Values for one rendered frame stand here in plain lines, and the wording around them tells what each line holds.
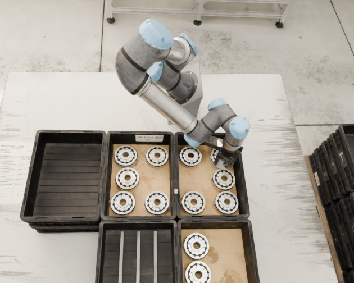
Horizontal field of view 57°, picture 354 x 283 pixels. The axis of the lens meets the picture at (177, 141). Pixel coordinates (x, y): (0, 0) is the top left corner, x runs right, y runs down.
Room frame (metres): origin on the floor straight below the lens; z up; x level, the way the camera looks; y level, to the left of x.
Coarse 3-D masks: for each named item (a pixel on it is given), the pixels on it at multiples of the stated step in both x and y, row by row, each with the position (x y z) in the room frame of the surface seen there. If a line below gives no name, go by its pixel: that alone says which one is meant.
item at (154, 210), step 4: (152, 192) 0.47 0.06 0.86; (156, 192) 0.47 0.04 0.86; (160, 192) 0.48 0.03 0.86; (148, 196) 0.45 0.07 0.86; (152, 196) 0.45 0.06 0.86; (156, 196) 0.46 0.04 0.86; (160, 196) 0.46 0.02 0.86; (164, 196) 0.46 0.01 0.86; (148, 200) 0.43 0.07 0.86; (164, 200) 0.44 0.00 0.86; (168, 200) 0.45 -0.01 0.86; (148, 204) 0.42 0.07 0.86; (164, 204) 0.43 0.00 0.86; (168, 204) 0.43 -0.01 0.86; (148, 208) 0.40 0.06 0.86; (152, 208) 0.40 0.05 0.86; (156, 208) 0.40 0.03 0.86; (160, 208) 0.41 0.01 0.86; (164, 208) 0.41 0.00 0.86; (152, 212) 0.38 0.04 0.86; (156, 212) 0.39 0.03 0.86; (160, 212) 0.39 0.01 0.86
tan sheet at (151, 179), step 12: (120, 144) 0.68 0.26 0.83; (132, 144) 0.69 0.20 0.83; (144, 156) 0.65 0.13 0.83; (156, 156) 0.66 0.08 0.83; (120, 168) 0.56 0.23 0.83; (144, 168) 0.59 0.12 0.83; (156, 168) 0.60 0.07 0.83; (168, 168) 0.61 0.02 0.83; (144, 180) 0.53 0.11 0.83; (156, 180) 0.54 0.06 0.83; (168, 180) 0.55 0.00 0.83; (132, 192) 0.46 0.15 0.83; (144, 192) 0.48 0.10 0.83; (168, 192) 0.50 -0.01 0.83; (120, 204) 0.40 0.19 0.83; (144, 204) 0.42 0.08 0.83; (156, 204) 0.43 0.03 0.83
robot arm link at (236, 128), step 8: (232, 120) 0.68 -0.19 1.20; (240, 120) 0.69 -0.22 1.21; (224, 128) 0.67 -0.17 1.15; (232, 128) 0.65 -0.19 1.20; (240, 128) 0.65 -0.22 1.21; (248, 128) 0.66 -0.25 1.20; (232, 136) 0.64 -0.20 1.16; (240, 136) 0.64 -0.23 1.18; (232, 144) 0.64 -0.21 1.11; (240, 144) 0.65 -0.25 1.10
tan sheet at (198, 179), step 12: (204, 156) 0.71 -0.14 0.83; (180, 168) 0.62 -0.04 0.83; (192, 168) 0.63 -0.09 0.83; (204, 168) 0.64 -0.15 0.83; (216, 168) 0.65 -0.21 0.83; (228, 168) 0.67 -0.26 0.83; (180, 180) 0.56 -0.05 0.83; (192, 180) 0.57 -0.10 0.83; (204, 180) 0.58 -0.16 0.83; (180, 192) 0.51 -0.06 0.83; (204, 192) 0.53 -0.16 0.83; (216, 192) 0.54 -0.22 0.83; (192, 204) 0.46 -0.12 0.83; (228, 204) 0.49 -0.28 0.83
